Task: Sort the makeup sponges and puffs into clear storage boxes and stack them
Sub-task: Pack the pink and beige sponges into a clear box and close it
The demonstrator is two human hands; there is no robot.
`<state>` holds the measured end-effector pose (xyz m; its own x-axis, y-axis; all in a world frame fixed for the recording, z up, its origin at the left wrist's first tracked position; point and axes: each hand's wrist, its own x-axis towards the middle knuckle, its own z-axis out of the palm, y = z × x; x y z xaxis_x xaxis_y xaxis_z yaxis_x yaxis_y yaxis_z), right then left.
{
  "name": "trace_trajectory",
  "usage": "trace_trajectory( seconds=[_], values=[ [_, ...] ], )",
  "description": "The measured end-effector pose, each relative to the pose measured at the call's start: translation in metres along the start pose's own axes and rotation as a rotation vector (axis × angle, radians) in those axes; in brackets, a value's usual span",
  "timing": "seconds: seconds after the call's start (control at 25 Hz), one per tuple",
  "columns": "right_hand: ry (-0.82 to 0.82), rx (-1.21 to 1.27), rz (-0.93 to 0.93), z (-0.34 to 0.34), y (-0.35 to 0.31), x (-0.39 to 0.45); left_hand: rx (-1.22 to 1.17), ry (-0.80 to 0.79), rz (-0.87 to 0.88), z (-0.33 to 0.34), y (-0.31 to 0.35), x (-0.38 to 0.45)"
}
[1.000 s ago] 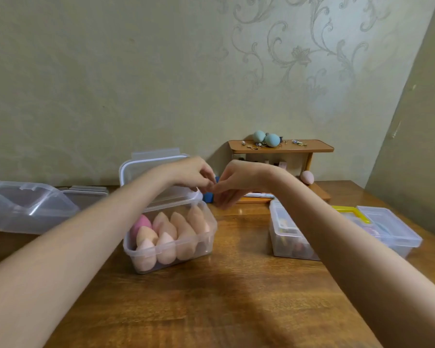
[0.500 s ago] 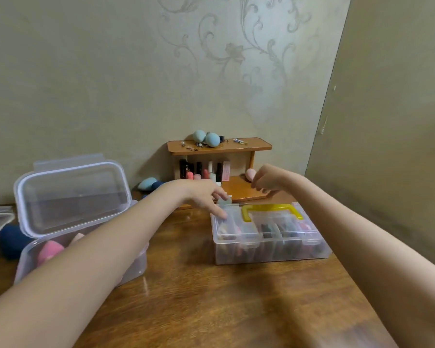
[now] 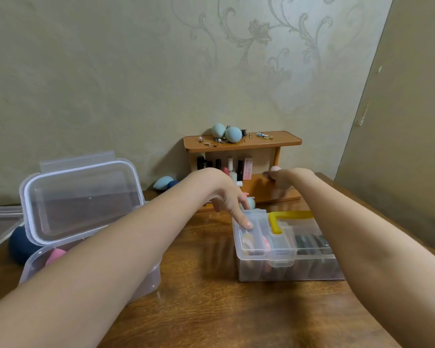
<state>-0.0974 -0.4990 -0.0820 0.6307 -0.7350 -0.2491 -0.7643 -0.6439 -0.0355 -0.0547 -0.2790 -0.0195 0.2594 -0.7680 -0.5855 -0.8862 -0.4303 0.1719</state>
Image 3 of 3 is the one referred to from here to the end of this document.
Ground person's right hand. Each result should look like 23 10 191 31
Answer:
268 167 312 191

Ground person's left hand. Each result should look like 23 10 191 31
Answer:
199 168 254 231

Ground clear compartment organizer box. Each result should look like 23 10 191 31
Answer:
232 210 345 283

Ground clear square lidded container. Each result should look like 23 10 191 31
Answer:
18 151 162 305
0 205 24 254

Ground person's left forearm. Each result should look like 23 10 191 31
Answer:
0 168 218 348

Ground person's right forearm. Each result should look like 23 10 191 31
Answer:
293 170 435 348

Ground row of lipsticks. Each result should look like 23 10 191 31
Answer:
195 155 254 187

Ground wooden two-tier cosmetic rack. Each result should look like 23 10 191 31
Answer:
183 130 303 213

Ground small metal rings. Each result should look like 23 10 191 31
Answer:
197 135 226 148

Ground grey green door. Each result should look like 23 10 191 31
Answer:
334 0 435 258

